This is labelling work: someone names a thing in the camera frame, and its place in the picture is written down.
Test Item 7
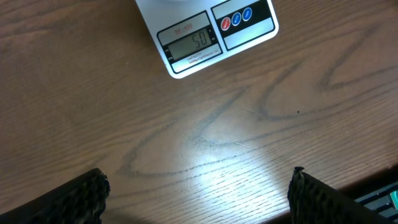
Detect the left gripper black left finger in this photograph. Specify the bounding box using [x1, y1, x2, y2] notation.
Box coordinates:
[1, 168, 110, 224]

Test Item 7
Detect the white digital kitchen scale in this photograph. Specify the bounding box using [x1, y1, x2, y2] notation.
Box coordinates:
[136, 0, 279, 79]

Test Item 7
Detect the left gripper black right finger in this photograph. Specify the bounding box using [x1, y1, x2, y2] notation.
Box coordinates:
[287, 167, 392, 224]

